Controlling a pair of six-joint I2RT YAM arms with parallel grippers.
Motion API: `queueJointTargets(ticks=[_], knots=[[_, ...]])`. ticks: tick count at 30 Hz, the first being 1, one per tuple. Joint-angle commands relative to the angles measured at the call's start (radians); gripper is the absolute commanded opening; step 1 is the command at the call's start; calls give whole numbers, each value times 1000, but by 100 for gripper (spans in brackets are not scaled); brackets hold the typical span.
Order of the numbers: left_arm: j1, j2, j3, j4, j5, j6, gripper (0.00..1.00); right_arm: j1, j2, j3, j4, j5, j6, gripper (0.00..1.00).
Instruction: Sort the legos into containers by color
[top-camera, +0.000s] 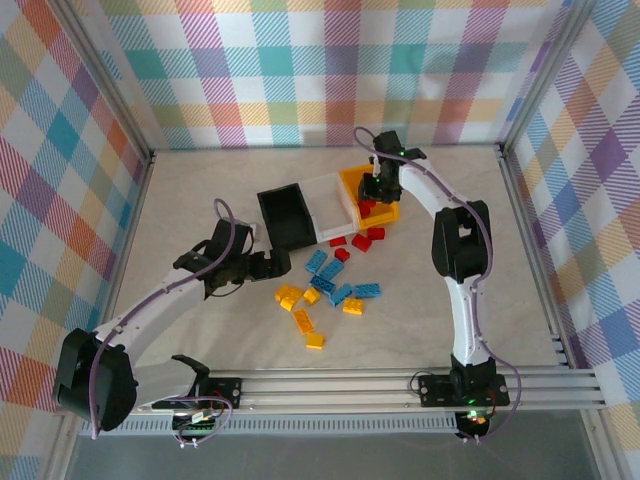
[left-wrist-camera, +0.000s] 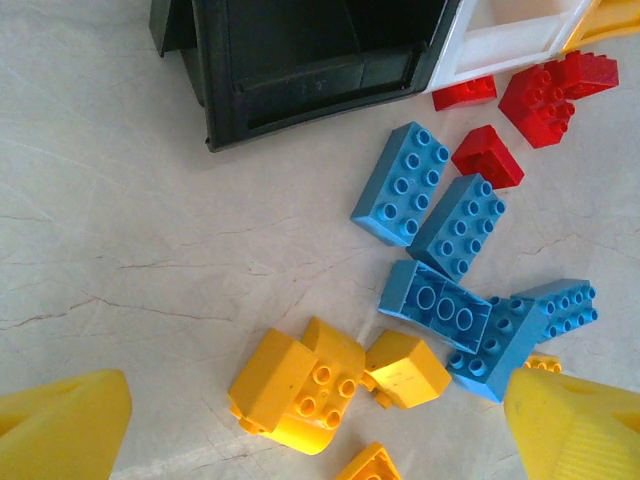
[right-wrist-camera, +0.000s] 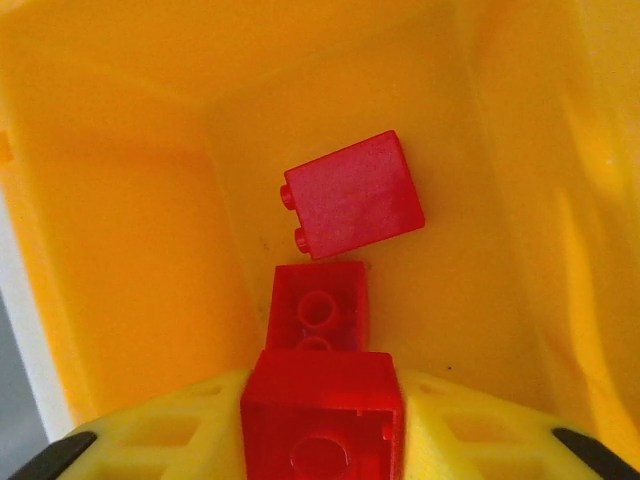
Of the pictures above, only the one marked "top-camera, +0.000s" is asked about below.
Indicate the red lego brick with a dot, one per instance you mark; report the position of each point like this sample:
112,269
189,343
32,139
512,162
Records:
366,207
362,242
343,254
338,243
376,234

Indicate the yellow plastic bin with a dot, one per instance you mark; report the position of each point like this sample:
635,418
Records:
382,217

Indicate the black plastic bin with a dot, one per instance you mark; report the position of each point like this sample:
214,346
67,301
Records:
287,215

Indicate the white plastic bin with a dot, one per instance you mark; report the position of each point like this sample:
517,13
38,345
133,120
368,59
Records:
330,207

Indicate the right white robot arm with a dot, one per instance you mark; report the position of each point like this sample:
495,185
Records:
465,320

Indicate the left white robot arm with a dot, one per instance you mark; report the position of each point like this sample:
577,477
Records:
150,310

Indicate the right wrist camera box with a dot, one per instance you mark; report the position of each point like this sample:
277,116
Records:
387,142

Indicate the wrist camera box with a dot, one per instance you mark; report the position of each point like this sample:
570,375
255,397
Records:
387,142
230,237

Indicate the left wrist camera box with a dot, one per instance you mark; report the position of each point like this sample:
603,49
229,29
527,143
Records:
230,237

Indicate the aluminium side rail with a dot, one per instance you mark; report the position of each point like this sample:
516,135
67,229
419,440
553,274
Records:
532,250
126,250

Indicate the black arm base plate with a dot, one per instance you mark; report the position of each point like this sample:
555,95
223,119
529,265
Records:
435,390
227,392

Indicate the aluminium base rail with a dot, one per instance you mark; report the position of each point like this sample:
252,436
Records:
325,387

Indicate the aluminium frame post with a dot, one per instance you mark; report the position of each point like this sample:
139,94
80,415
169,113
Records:
102,75
542,75

